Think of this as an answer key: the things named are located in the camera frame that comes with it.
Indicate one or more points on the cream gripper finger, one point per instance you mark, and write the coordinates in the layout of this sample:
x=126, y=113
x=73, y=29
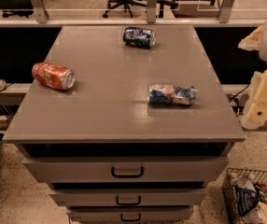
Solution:
x=255, y=110
x=252, y=41

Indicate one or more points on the red coke can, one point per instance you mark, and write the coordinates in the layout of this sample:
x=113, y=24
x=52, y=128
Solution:
x=53, y=75

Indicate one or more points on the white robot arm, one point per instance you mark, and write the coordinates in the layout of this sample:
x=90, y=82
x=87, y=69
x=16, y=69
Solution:
x=263, y=43

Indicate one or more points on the blue pepsi can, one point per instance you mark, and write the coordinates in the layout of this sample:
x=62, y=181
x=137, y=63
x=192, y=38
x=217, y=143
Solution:
x=140, y=37

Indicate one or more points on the crumpled blue white bag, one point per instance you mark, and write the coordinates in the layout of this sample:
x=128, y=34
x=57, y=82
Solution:
x=159, y=94

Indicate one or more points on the blue white snack bag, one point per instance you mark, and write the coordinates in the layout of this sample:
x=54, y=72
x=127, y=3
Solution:
x=246, y=195

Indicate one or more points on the grey drawer cabinet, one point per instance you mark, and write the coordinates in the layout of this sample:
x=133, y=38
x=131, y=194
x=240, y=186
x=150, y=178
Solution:
x=107, y=113

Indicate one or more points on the wire basket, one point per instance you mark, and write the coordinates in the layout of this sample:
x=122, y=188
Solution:
x=228, y=188

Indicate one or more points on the bottom drawer with black handle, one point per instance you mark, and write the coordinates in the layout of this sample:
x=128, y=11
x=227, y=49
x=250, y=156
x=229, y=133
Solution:
x=130, y=214

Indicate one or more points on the drawer with black handle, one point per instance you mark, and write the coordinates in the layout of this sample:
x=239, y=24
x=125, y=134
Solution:
x=126, y=169
x=127, y=197
x=130, y=214

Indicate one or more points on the middle drawer with black handle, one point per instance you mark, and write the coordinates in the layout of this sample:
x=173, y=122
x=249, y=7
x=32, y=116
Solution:
x=127, y=197

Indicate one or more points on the top drawer with black handle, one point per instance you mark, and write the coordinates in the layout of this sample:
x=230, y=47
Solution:
x=126, y=169

